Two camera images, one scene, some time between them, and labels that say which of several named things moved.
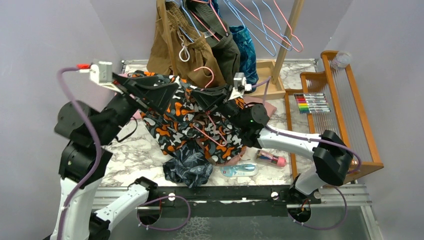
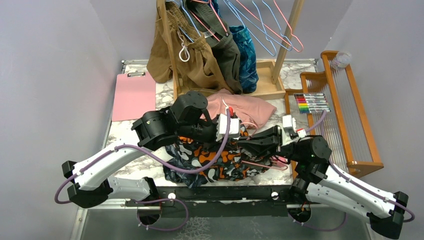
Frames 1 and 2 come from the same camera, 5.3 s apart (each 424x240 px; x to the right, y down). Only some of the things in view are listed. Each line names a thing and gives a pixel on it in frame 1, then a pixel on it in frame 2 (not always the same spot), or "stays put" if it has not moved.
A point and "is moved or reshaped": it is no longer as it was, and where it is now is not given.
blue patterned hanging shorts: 247,58 stays put
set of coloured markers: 312,103 stays put
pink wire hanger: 258,18 stays put
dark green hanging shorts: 205,17 stays put
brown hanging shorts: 176,48 stays put
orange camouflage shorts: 185,118 is moved or reshaped
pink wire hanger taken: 209,114 → 284,166
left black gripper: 158,95 → 213,138
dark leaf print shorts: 190,166 stays put
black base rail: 179,202 stays put
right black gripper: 214,98 → 266,143
